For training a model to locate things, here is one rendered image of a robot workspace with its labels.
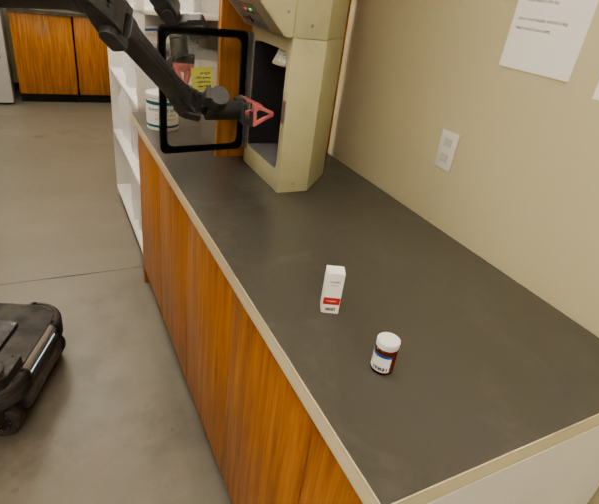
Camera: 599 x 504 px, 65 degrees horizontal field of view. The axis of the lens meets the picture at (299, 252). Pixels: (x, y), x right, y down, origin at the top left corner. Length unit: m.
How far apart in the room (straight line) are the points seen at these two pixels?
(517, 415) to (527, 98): 0.78
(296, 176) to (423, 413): 0.95
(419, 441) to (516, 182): 0.79
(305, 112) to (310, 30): 0.23
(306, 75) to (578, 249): 0.87
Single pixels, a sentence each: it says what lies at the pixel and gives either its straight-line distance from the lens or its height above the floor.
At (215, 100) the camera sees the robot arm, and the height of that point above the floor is 1.23.
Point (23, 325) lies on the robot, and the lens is 2.19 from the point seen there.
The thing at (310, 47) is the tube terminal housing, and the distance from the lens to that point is 1.49.
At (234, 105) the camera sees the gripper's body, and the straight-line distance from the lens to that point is 1.54.
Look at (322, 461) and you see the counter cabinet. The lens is 0.94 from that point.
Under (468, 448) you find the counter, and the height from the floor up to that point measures 0.94.
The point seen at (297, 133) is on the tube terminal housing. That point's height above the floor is 1.14.
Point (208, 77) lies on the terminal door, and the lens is 1.70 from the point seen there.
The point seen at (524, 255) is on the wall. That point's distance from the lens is 1.38.
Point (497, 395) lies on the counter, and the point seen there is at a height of 0.94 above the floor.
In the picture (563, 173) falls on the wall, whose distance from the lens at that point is 1.30.
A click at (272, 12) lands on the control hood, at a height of 1.47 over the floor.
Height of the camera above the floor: 1.54
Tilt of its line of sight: 29 degrees down
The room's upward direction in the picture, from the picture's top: 8 degrees clockwise
